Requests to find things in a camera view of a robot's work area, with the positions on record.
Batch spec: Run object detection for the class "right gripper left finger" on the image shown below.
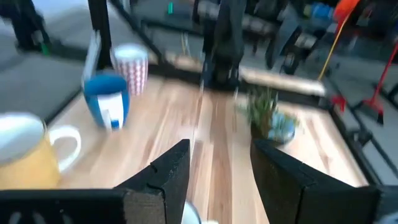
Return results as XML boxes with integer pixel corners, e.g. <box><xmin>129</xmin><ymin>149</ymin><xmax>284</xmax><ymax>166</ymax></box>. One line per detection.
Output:
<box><xmin>0</xmin><ymin>139</ymin><xmax>191</xmax><ymax>224</ymax></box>

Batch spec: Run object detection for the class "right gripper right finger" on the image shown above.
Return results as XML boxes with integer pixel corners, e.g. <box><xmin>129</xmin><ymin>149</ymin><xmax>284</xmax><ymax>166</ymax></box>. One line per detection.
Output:
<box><xmin>250</xmin><ymin>139</ymin><xmax>398</xmax><ymax>224</ymax></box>

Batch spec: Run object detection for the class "yellow mug white handle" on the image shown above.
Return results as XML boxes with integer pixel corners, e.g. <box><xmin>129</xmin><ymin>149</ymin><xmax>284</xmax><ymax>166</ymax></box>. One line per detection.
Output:
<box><xmin>0</xmin><ymin>112</ymin><xmax>82</xmax><ymax>190</ymax></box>

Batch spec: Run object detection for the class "blue mug white panel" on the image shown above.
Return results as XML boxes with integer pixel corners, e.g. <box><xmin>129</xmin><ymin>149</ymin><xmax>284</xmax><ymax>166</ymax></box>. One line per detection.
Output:
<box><xmin>82</xmin><ymin>73</ymin><xmax>131</xmax><ymax>130</ymax></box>

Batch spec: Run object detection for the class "red white diamond-pattern mug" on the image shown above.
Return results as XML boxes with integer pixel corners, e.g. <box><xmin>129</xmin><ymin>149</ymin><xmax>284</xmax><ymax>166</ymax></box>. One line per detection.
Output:
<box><xmin>111</xmin><ymin>43</ymin><xmax>149</xmax><ymax>96</ymax></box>

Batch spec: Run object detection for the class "succulent plant black pot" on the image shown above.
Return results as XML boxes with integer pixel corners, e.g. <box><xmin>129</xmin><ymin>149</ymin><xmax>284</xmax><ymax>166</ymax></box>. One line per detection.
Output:
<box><xmin>239</xmin><ymin>86</ymin><xmax>299</xmax><ymax>146</ymax></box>

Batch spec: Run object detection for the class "red dustpan black lip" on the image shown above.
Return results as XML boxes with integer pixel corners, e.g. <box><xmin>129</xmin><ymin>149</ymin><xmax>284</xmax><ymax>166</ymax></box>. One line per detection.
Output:
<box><xmin>363</xmin><ymin>43</ymin><xmax>398</xmax><ymax>125</ymax></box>

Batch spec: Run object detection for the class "silver metal bracket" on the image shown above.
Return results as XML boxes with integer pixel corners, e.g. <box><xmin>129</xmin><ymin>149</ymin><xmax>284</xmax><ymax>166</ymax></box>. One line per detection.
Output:
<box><xmin>81</xmin><ymin>30</ymin><xmax>102</xmax><ymax>88</ymax></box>

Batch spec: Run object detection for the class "yellow cable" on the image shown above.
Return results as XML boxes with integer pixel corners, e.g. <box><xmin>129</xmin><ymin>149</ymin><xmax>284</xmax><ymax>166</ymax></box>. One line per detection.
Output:
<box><xmin>318</xmin><ymin>12</ymin><xmax>353</xmax><ymax>82</ymax></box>

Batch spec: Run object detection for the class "black aluminium rig frame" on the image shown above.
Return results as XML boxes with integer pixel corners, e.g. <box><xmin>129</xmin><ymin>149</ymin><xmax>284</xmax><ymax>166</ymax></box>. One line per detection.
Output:
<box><xmin>88</xmin><ymin>0</ymin><xmax>398</xmax><ymax>187</ymax></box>

